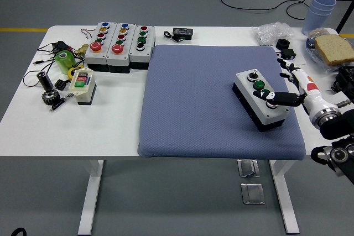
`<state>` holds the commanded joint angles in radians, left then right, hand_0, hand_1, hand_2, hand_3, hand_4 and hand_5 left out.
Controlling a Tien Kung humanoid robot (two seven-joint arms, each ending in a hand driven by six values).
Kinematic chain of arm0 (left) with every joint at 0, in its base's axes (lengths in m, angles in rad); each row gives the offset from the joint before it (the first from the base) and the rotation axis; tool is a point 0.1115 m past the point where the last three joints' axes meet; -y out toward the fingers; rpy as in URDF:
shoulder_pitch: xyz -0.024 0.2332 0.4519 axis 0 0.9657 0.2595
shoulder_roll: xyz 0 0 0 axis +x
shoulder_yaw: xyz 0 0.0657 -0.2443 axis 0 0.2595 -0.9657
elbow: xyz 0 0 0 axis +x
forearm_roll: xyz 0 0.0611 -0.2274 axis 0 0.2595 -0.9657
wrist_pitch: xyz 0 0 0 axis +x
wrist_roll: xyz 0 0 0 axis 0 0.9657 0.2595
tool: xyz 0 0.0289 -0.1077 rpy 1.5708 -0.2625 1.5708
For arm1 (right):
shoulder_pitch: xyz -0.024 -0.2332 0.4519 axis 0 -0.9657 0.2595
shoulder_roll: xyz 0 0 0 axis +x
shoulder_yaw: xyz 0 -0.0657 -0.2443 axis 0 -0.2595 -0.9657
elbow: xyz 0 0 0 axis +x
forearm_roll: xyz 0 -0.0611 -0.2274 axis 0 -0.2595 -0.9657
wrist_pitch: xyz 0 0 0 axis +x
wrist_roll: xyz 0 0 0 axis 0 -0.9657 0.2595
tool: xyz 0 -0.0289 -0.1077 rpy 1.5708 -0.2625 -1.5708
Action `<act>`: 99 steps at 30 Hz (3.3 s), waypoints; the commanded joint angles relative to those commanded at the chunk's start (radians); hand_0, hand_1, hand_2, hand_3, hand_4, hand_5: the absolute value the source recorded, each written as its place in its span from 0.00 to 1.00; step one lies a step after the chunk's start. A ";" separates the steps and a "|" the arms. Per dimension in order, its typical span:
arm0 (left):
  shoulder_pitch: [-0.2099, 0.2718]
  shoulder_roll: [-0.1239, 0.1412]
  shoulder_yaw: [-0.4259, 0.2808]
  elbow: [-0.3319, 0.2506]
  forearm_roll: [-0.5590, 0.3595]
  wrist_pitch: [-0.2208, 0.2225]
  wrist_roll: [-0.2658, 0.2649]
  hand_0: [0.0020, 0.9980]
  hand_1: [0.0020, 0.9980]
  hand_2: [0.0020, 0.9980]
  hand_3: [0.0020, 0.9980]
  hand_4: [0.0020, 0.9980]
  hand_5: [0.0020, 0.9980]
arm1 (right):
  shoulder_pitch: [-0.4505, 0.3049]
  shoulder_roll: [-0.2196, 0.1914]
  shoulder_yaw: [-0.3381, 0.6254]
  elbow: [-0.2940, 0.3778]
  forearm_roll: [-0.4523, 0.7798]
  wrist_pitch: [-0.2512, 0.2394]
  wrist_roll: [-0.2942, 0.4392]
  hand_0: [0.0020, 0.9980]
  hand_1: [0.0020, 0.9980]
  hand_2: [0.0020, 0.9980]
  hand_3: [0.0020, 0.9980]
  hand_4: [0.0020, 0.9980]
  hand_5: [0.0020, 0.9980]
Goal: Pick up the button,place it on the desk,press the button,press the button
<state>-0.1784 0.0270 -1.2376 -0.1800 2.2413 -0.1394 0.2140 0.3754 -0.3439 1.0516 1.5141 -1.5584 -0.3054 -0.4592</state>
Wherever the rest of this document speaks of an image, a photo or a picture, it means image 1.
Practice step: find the black power adapter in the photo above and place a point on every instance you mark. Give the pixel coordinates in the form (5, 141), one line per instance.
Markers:
(62, 46)

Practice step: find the blue-grey padded mat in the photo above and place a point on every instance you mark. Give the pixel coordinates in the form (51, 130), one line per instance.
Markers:
(193, 95)

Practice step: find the black digital meter module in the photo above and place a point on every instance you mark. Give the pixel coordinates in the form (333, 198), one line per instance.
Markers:
(182, 33)

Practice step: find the grey four-button selector box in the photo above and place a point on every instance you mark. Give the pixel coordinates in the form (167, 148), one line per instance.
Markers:
(141, 55)

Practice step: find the clear plastic parts bag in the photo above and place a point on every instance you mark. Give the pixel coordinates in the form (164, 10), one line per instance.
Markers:
(272, 32)

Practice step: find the brass fitting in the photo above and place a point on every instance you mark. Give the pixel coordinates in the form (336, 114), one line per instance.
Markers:
(81, 50)

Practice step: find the closed metal floor socket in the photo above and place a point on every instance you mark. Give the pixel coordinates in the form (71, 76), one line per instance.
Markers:
(252, 193)

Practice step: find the black metal gear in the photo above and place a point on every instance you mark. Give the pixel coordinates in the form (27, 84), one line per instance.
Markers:
(51, 97)

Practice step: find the small black servo block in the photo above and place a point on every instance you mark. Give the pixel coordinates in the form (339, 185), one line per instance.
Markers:
(288, 54)

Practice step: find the white paper sheet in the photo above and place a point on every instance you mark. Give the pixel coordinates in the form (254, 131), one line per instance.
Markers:
(300, 60)

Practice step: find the grey four-button control box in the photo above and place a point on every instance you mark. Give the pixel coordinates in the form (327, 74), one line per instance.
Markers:
(262, 106)

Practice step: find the black metal frame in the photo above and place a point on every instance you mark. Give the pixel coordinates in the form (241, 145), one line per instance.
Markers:
(347, 9)

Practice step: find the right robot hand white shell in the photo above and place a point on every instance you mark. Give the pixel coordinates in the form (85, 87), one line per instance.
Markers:
(311, 89)

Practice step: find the bread slice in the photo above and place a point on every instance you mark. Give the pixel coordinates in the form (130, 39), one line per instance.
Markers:
(334, 49)

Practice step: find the black device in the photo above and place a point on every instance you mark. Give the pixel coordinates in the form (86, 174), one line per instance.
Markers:
(345, 78)

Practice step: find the open metal floor socket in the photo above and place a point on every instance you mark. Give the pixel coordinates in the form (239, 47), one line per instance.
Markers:
(249, 168)

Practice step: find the green tape roll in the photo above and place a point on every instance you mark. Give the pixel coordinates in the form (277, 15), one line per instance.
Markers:
(65, 62)

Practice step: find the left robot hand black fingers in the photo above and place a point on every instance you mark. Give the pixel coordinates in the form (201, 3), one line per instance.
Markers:
(17, 230)

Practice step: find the yellow tape roll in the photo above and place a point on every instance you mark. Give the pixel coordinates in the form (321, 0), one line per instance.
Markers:
(70, 72)

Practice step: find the beige red-green switch box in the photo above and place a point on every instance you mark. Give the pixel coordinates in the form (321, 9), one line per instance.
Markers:
(83, 92)

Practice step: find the stack of blue cups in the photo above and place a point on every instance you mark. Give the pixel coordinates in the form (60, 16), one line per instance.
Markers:
(316, 15)

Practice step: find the black pen tool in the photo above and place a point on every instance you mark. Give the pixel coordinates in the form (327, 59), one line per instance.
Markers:
(59, 104)

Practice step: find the white table leg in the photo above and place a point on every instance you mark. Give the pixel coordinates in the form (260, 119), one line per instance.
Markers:
(91, 200)
(287, 200)

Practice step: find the grey five-button emergency-stop box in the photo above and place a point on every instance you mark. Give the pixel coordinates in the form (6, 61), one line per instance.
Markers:
(119, 57)
(95, 55)

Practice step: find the black cylinder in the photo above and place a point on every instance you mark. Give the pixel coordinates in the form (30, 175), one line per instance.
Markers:
(45, 81)

